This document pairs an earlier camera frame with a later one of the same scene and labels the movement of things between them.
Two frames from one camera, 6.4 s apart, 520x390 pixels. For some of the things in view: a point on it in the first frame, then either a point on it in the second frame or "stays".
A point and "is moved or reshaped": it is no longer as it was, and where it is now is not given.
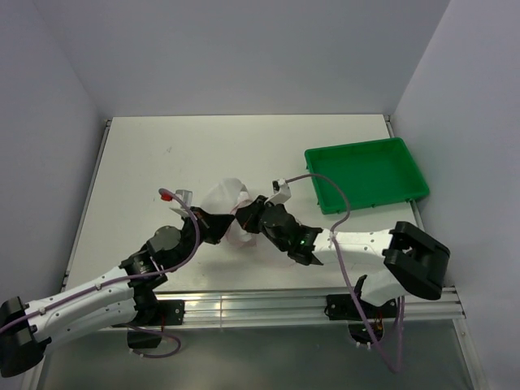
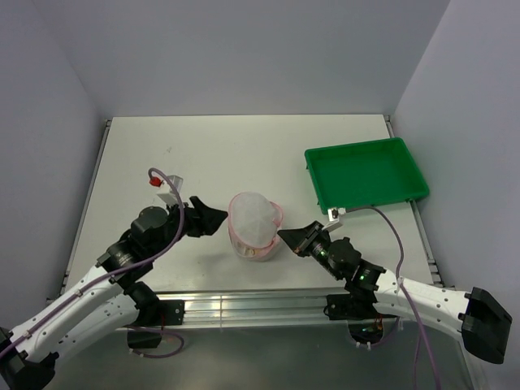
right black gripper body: x=254 y=223 → x=318 y=246
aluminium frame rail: x=217 y=309 stays
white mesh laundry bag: x=225 y=197 is moved or reshaped
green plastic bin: x=374 y=173 stays
